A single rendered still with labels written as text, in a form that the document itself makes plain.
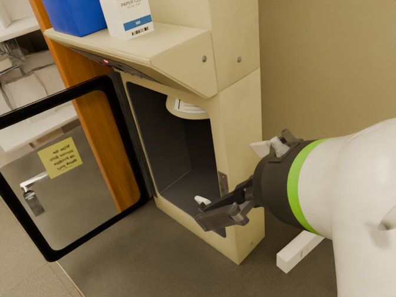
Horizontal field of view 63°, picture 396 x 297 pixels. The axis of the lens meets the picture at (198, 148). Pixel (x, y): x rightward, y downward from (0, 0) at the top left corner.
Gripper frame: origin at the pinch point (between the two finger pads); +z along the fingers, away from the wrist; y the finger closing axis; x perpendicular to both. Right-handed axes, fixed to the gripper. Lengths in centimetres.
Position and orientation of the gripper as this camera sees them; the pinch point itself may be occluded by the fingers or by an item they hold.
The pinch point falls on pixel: (230, 175)
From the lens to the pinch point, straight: 55.9
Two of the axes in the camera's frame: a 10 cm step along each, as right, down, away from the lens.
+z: -2.6, 0.4, 9.6
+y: -7.2, 6.6, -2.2
